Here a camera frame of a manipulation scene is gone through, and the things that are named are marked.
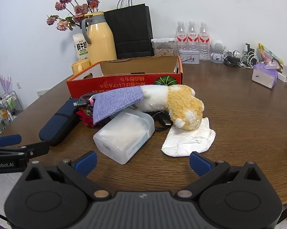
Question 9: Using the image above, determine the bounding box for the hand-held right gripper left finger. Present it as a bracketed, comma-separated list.
[22, 151, 112, 199]

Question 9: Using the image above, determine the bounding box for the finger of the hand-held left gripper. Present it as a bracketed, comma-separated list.
[0, 141, 50, 163]
[0, 135, 22, 148]

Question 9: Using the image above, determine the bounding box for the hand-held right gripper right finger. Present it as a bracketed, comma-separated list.
[175, 151, 265, 199]

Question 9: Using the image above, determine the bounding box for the white cloth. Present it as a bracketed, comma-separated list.
[161, 117, 216, 158]

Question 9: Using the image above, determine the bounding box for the navy zip case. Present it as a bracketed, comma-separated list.
[39, 98, 83, 146]

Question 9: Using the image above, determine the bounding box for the red artificial rose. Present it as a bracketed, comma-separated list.
[77, 107, 96, 128]

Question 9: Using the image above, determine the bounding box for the translucent white plastic box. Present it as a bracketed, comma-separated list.
[93, 108, 155, 165]

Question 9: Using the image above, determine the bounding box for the braided cable with pink tie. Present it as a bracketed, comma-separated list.
[73, 93, 115, 108]

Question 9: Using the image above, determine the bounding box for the white and yellow plush toy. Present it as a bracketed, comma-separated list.
[135, 85, 204, 130]

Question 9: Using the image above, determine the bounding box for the purple fabric pouch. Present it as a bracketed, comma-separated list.
[92, 87, 144, 125]

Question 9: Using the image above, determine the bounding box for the orange cardboard box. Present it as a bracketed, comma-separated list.
[66, 56, 183, 99]

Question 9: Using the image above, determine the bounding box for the storage rack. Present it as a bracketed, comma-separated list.
[0, 92, 23, 134]

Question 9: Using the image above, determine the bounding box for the yellow mug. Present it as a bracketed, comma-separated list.
[71, 60, 91, 75]

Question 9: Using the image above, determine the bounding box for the printed tin box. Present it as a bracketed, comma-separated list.
[178, 50, 200, 64]

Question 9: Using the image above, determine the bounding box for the purple tissue pack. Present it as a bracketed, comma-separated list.
[251, 61, 279, 89]

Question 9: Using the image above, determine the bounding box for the white milk carton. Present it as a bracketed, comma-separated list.
[73, 33, 89, 62]

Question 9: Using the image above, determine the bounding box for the white robot toy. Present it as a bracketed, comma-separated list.
[210, 40, 226, 64]

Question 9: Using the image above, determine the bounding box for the clear container of seeds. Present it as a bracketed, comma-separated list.
[151, 38, 177, 57]

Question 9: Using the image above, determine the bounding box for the yellow thermos jug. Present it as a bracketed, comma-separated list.
[81, 11, 117, 65]

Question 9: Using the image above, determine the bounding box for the water bottle with red label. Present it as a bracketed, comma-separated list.
[187, 21, 198, 52]
[175, 21, 187, 50]
[198, 22, 211, 61]

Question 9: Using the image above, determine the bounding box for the black paper bag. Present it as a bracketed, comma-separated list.
[104, 0, 154, 60]

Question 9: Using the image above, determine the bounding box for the dried rose bouquet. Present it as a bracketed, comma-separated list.
[46, 0, 100, 31]

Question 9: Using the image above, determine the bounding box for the black usb cable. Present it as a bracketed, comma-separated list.
[152, 111, 174, 132]

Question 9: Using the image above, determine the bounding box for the purple wall decal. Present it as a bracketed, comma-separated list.
[0, 70, 14, 96]

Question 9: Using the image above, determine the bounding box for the black charger cable bundle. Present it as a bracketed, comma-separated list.
[223, 50, 240, 67]

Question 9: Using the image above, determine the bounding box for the white cable bundle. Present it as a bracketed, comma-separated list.
[239, 52, 260, 69]

